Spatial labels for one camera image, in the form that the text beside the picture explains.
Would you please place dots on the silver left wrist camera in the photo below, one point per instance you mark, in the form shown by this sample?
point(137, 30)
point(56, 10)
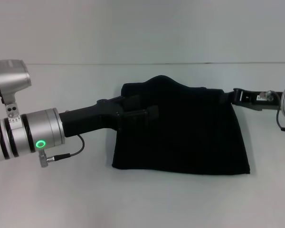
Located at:
point(10, 80)

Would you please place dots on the black shirt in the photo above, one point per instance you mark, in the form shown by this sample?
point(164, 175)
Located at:
point(180, 133)

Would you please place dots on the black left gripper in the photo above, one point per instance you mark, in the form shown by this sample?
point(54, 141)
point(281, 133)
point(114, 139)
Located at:
point(90, 118)

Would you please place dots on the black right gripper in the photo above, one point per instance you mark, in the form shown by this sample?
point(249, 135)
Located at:
point(263, 99)

